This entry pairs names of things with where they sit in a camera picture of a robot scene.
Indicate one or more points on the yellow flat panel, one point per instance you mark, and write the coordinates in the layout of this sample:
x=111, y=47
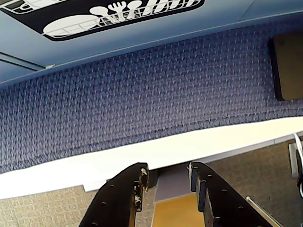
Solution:
x=175, y=210

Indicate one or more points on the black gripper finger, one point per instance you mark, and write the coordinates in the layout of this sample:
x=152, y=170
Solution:
x=220, y=203
x=118, y=196

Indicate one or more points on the blue dishwasher door with decal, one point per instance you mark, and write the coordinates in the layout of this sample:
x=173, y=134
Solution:
x=142, y=30

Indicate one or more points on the blue toy kitchen unit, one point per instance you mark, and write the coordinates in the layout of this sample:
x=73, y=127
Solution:
x=272, y=11

